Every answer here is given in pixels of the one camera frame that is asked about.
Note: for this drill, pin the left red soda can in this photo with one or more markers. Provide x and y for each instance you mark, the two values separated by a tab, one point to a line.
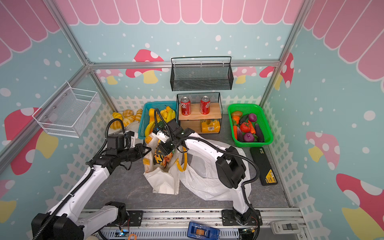
185	106

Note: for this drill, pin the right red soda can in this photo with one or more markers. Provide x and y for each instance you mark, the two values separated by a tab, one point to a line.
205	105

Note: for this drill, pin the black yellow snack bag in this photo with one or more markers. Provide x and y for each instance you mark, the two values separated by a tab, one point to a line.
161	159

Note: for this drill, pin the teal plastic fruit basket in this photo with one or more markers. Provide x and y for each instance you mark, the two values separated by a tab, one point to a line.
145	120

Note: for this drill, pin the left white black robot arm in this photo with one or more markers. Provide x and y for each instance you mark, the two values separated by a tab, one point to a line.
62	222

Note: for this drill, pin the blue device on rail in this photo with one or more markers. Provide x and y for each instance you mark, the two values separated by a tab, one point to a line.
201	232

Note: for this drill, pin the dark eggplant toy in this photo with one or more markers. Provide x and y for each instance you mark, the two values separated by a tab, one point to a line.
259	133

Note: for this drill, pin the yellow banana toy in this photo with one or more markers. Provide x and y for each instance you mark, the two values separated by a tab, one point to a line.
149	129

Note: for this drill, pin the white wire wall basket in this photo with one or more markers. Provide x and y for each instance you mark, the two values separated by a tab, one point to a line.
68	112

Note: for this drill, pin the grey switch box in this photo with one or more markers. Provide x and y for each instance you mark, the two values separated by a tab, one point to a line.
285	227

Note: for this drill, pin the white plastic grocery bag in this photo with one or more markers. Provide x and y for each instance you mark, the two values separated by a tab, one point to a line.
201	175

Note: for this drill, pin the black flat box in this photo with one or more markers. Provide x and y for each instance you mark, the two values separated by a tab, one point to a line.
260	158

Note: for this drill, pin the black wire wooden shelf rack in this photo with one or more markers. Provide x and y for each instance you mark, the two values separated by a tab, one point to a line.
193	121

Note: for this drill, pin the purple onion toy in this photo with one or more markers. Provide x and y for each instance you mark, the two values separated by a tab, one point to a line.
252	118

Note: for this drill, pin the red soda can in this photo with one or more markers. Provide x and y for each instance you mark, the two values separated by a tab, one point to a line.
205	105
185	106

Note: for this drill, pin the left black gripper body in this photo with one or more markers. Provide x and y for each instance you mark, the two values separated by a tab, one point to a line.
131	153

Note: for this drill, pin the black wire wall basket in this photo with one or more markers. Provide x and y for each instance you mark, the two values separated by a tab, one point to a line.
201	74

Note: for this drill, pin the red strawberry toy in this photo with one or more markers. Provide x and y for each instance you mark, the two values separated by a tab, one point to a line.
245	127

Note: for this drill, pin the orange yellow snack bag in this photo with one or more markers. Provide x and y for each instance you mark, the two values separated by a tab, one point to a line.
210	126

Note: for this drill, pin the green plastic vegetable basket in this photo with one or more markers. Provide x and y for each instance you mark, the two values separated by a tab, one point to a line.
238	114

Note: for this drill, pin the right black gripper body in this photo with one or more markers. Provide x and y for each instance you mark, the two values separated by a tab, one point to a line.
163	146

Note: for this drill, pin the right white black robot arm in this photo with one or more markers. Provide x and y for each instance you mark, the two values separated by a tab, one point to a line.
234	170

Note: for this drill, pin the cream canvas tote bag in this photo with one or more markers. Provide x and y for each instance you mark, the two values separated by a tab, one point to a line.
163	180

